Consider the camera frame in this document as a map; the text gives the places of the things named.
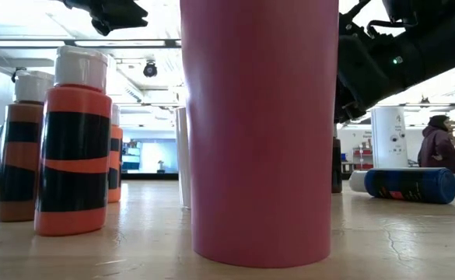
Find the pink plastic cup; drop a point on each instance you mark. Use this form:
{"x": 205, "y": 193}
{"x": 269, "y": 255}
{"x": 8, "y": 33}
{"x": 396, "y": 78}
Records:
{"x": 258, "y": 155}

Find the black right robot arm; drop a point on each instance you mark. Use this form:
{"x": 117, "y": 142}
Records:
{"x": 437, "y": 39}

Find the coral red paint bottle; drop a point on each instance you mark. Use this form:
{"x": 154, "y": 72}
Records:
{"x": 75, "y": 101}

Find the dark brown paint bottle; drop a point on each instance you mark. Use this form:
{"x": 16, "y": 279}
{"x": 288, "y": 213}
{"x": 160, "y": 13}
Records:
{"x": 337, "y": 167}

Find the bright orange paint bottle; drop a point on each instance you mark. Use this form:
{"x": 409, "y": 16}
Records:
{"x": 116, "y": 136}

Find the blue paint bottle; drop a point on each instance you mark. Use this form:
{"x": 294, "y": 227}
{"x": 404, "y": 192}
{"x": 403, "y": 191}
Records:
{"x": 414, "y": 184}

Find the burnt orange paint bottle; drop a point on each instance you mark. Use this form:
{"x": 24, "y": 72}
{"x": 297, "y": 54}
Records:
{"x": 17, "y": 155}

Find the black ceiling spotlight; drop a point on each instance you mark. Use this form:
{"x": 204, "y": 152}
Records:
{"x": 149, "y": 69}

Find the white cylindrical machine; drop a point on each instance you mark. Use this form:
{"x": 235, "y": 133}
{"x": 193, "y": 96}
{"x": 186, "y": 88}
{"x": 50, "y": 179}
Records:
{"x": 388, "y": 136}

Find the red parts shelf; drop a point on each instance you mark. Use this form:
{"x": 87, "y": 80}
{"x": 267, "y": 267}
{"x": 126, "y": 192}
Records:
{"x": 363, "y": 159}

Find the person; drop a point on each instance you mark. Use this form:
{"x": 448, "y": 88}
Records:
{"x": 439, "y": 149}

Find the white plastic bin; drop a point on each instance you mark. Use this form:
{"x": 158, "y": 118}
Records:
{"x": 183, "y": 155}

